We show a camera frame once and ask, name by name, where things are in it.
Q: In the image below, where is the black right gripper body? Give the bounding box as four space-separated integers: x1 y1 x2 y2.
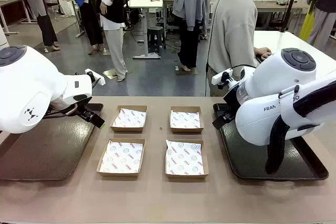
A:
223 87 240 116

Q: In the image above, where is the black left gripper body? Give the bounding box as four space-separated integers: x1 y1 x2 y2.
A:
75 102 96 120

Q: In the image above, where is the brown cardboard food box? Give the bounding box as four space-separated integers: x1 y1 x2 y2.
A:
169 106 205 134
96 138 146 178
109 105 148 133
164 138 210 179

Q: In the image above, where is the white printed paper liner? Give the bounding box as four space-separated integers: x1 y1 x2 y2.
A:
165 139 205 176
112 108 147 128
101 140 145 174
170 109 201 129

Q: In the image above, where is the person's right forearm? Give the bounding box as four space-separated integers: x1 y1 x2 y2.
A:
246 22 260 51

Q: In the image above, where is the dark rectangular serving tray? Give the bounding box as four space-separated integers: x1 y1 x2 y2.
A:
212 102 329 182
0 102 104 182

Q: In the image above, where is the person's right hand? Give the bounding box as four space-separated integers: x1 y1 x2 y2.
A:
254 47 272 57

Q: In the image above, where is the gold floor plate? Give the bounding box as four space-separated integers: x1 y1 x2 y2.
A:
102 68 129 80

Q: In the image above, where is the person in beige sweater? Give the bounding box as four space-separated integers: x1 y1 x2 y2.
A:
207 0 259 98

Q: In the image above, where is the large white table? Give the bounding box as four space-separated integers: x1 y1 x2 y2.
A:
253 30 336 78

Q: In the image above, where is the black plastic stool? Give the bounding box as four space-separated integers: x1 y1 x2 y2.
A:
146 26 166 54

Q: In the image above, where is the background workbench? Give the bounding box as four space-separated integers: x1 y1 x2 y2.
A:
251 0 312 29

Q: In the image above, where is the yellow hanging cloth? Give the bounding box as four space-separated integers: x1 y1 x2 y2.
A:
300 8 315 41

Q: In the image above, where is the black tripod pole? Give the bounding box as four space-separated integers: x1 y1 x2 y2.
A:
280 0 304 33

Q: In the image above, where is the mannequin in purple cloak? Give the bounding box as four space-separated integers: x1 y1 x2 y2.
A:
12 0 60 51

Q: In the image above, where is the white standing desk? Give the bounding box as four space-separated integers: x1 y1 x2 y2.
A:
127 0 165 60

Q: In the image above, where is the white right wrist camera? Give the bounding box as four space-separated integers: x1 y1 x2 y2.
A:
212 68 234 90

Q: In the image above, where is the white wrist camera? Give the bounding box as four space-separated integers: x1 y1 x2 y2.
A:
84 68 106 86
212 68 234 90

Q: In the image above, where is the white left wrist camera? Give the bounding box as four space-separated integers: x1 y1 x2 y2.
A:
84 68 106 86

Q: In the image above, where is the black hanging cable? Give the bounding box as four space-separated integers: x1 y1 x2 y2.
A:
204 0 237 97

